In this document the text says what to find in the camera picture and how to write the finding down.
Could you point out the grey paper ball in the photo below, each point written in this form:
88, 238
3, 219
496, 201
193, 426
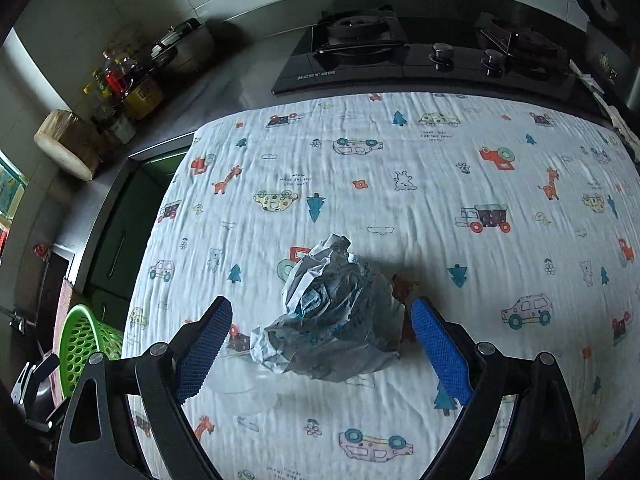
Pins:
330, 310

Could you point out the pink towel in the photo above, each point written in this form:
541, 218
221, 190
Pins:
64, 310

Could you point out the black rice cooker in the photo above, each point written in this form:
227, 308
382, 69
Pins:
605, 20

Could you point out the white jar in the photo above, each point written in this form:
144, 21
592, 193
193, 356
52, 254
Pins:
122, 127

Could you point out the white cloth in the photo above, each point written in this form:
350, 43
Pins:
600, 95

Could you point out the bottle with red liquid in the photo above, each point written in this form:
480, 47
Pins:
117, 80

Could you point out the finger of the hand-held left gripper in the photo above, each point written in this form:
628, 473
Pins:
47, 369

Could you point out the round wooden chopping block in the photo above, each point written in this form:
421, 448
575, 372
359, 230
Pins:
62, 142

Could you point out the green cabinet door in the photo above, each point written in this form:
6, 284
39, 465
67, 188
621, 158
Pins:
125, 240

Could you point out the clear plastic cup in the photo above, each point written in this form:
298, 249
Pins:
250, 390

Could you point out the printed white blanket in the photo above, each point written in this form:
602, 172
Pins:
400, 200

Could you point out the yellow container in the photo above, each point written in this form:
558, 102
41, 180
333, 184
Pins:
145, 100

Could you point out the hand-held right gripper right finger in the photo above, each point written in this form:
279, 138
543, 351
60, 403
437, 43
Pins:
442, 350

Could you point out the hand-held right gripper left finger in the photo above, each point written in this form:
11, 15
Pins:
202, 355

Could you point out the steel pot with lid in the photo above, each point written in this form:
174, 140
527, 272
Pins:
185, 47

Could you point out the colourful wall poster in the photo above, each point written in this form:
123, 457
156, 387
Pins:
10, 190

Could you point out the black gas stove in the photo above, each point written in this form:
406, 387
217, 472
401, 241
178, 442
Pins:
360, 60

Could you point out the stove knob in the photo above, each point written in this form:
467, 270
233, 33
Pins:
493, 62
443, 55

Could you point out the small red patterned cloth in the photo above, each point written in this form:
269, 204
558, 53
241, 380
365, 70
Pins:
42, 251

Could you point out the green perforated plastic basket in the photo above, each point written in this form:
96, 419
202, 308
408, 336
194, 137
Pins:
90, 345

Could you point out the kitchen sink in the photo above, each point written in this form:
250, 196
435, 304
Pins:
52, 280

